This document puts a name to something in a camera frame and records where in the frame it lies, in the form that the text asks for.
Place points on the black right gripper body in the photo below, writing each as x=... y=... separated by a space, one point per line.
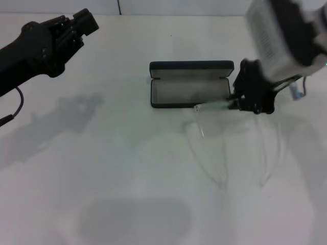
x=253 y=86

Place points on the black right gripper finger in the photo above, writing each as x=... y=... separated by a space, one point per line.
x=237 y=97
x=237 y=107

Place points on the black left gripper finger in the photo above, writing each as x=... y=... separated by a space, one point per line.
x=89 y=28
x=81 y=19

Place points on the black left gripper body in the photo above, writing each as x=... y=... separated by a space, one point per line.
x=30 y=51

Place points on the clear white glasses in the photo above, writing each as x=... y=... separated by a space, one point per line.
x=198 y=109

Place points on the black glasses case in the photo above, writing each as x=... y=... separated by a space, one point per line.
x=189 y=65

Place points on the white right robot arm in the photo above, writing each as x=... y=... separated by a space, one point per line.
x=322 y=61

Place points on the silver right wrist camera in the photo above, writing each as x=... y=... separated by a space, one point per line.
x=268 y=38

